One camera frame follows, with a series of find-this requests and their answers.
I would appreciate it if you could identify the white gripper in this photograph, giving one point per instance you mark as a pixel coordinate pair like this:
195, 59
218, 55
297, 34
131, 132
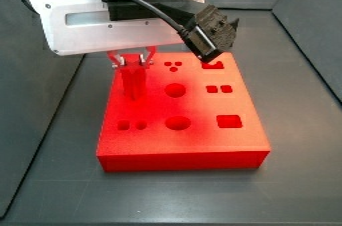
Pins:
78, 28

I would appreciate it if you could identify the red star peg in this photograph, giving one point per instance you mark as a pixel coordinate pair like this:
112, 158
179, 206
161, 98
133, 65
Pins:
133, 76

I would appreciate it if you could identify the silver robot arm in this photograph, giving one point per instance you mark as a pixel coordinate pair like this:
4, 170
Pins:
87, 26

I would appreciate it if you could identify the dark grey curved holder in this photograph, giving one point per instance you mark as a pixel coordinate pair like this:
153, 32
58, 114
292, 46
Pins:
234, 24

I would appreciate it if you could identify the red shape sorter block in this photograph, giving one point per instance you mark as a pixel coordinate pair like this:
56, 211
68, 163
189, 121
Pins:
194, 122

